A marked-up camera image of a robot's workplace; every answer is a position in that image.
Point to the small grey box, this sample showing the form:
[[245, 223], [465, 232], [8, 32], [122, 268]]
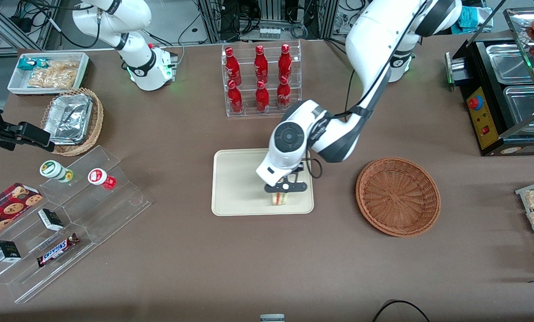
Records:
[[272, 318]]

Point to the green lid yogurt cup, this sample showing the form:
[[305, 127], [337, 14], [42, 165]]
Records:
[[52, 169]]

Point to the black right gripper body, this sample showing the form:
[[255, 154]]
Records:
[[8, 134]]

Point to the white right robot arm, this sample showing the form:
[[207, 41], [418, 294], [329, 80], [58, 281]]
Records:
[[143, 67]]

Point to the Snickers chocolate bar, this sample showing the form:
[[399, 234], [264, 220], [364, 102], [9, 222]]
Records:
[[57, 250]]

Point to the black food warmer machine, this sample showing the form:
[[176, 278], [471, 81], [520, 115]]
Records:
[[477, 71]]

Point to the oval light wicker basket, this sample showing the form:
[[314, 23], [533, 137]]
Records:
[[97, 116]]

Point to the clear acrylic stepped shelf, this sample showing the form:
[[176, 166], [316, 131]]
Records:
[[96, 214]]

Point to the clear cracker snack packet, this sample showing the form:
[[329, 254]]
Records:
[[54, 77]]

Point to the white rectangular snack bin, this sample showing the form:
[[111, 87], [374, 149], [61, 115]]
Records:
[[16, 82]]

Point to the teal plastic bag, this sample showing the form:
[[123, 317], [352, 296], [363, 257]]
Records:
[[475, 20]]

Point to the red emergency stop button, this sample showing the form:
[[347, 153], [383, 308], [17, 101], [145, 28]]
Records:
[[475, 103]]

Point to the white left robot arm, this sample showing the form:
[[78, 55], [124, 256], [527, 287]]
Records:
[[374, 40]]

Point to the red cola bottle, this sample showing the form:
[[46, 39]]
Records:
[[235, 99], [262, 98], [285, 61], [261, 62], [284, 95], [233, 65]]

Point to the beige plastic tray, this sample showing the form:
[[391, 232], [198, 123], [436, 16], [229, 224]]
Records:
[[235, 183]]

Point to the red plaid cookie box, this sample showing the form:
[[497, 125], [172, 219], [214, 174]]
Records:
[[7, 208]]

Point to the steel food pan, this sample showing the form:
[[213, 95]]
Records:
[[510, 62], [524, 105]]

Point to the clear acrylic bottle rack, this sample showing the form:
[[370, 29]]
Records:
[[249, 109]]

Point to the triangular sandwich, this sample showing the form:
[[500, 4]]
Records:
[[279, 200]]

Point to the round brown wicker basket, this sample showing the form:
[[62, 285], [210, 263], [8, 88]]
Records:
[[396, 197]]

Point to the small black box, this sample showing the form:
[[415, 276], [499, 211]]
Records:
[[6, 251], [49, 219]]

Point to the teal snack packet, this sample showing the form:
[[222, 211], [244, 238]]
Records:
[[29, 63]]

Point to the stack of foil trays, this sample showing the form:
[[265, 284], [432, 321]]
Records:
[[67, 118]]

